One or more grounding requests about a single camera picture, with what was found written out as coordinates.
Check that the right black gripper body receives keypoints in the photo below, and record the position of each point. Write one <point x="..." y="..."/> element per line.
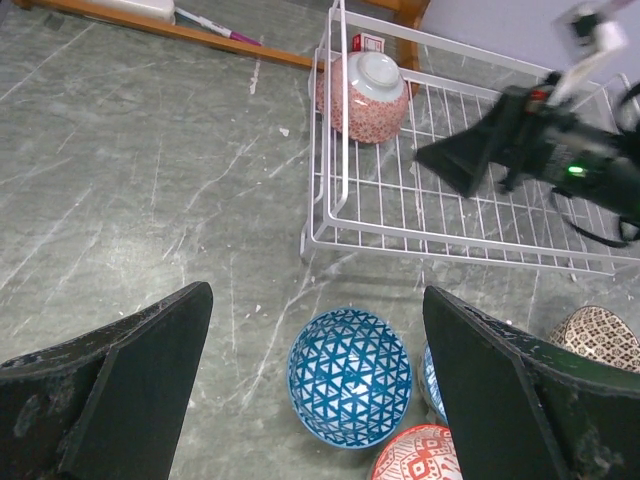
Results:
<point x="553" y="145"/>

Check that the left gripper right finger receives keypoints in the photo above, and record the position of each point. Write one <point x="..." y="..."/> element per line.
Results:
<point x="519" y="407"/>

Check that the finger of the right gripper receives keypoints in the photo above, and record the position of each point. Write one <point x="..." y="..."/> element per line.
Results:
<point x="462" y="160"/>

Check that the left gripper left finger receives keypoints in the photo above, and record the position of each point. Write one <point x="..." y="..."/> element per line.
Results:
<point x="109" y="404"/>

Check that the red swirl pattern bowl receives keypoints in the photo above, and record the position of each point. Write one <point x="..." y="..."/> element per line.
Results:
<point x="422" y="452"/>

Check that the pink floral pattern bowl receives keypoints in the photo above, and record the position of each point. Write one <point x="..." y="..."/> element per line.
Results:
<point x="365" y="90"/>

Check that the brown lattice pattern bowl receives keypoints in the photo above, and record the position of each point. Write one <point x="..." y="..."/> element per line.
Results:
<point x="598" y="334"/>

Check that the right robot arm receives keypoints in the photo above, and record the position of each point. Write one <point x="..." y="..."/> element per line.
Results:
<point x="625" y="207"/>

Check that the wooden shelf rack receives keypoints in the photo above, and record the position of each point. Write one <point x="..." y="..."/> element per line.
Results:
<point x="406" y="14"/>

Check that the blue wave pattern bowl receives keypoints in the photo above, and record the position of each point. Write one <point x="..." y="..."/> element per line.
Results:
<point x="430" y="388"/>

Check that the small red white box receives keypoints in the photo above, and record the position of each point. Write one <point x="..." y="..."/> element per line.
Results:
<point x="367" y="42"/>

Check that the blue triangle pattern bowl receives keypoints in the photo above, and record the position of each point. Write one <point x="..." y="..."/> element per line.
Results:
<point x="349" y="378"/>

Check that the pink white marker pen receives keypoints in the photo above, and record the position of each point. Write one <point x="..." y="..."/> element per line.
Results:
<point x="215" y="27"/>

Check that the white eraser block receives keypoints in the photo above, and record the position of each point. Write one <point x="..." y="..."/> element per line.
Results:
<point x="162" y="10"/>

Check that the white wire dish rack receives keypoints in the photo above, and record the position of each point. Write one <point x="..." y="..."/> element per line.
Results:
<point x="375" y="198"/>

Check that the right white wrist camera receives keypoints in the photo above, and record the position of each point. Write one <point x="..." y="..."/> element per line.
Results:
<point x="592" y="36"/>

